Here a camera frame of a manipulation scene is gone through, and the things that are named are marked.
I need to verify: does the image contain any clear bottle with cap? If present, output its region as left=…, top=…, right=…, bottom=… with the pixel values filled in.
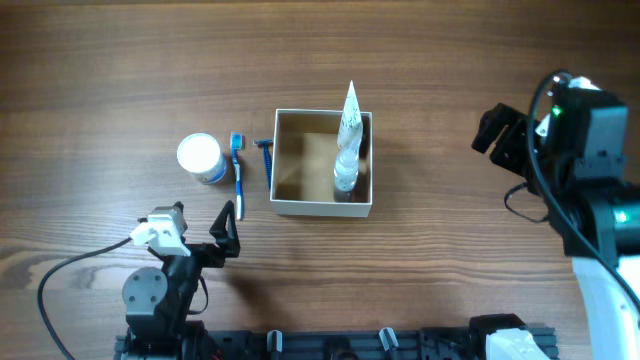
left=334, top=136, right=362, bottom=203

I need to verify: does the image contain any black left camera cable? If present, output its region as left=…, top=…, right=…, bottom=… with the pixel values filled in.
left=37, top=236, right=134, bottom=360

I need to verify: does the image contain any blue disposable razor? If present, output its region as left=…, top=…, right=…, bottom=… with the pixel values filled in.
left=253, top=138, right=273, bottom=189

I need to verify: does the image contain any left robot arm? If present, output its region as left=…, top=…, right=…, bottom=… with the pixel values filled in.
left=114, top=201, right=241, bottom=359

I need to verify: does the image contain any blue white toothbrush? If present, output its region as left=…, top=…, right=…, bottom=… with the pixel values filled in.
left=230, top=132, right=244, bottom=220

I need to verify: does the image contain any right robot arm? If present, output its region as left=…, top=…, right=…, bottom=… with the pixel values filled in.
left=472, top=70, right=639, bottom=359

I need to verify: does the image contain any white bamboo print tube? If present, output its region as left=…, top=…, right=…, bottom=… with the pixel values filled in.
left=337, top=82, right=363, bottom=148

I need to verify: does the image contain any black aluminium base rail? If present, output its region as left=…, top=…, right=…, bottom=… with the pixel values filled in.
left=113, top=326, right=559, bottom=360

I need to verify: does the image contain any white cardboard box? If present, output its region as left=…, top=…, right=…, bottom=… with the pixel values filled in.
left=270, top=109, right=374, bottom=218

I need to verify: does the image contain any cotton swab tub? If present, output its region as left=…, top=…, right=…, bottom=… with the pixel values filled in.
left=176, top=133, right=227, bottom=184

